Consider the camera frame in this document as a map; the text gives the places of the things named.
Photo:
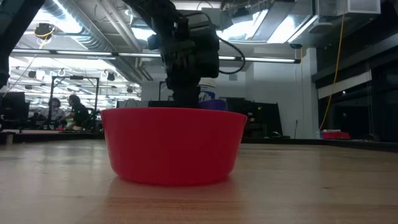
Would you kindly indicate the long ceiling light tube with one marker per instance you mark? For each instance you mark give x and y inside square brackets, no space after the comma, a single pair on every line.
[77,53]

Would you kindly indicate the person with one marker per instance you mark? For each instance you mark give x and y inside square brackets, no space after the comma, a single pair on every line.
[78,113]
[55,112]

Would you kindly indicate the black equipment cabinet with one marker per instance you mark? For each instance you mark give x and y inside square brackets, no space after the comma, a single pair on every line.
[261,118]

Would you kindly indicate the red plastic bowl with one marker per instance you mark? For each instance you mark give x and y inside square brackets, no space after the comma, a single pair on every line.
[172,146]

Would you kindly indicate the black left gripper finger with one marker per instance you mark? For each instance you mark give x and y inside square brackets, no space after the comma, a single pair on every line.
[193,99]
[179,99]

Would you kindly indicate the white yellow wipes canister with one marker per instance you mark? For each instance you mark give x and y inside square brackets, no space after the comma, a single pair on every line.
[207,92]

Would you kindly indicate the dark blue plastic bowl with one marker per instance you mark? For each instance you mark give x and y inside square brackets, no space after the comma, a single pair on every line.
[214,105]

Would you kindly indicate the black frame stand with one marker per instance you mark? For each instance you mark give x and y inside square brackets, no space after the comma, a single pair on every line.
[97,93]

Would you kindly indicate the red box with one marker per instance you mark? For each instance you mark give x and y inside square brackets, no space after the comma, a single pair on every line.
[335,135]

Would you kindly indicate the silver ventilation duct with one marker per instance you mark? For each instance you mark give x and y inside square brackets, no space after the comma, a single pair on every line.
[93,37]

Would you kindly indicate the black monitor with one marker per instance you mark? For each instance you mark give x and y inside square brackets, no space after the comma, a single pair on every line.
[14,109]

